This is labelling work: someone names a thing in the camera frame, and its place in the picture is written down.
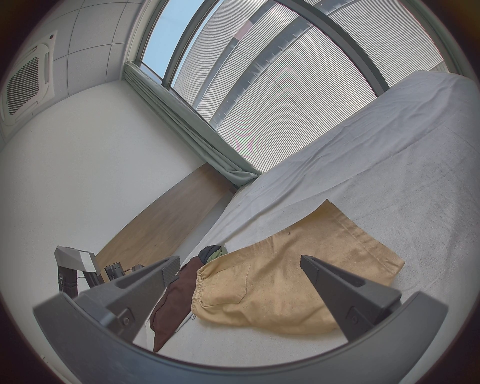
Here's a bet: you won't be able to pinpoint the dark grey garment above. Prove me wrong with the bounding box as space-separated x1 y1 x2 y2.
198 245 223 265

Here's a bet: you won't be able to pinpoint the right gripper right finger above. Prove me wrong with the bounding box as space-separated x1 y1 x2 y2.
300 255 403 344

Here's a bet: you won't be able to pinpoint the white ceiling air conditioner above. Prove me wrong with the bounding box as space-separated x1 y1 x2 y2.
0 30 58 126

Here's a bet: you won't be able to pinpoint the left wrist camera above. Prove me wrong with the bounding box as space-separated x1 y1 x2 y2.
104 262 126 281

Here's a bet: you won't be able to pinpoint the bed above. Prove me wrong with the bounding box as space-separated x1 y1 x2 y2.
95 71 480 370

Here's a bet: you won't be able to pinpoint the brown garment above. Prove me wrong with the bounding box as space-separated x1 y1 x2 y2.
149 257 205 353

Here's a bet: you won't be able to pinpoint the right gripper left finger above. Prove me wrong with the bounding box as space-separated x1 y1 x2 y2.
76 256 182 343

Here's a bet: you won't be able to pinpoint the window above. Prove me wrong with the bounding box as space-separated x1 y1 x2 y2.
140 0 449 173

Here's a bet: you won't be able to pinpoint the white garment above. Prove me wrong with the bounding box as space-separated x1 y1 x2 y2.
173 313 198 334

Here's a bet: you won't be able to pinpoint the grey-green curtain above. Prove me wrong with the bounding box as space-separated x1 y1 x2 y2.
124 62 261 188

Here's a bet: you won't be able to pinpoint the tan shorts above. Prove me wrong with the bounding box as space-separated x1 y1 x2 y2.
191 199 406 335

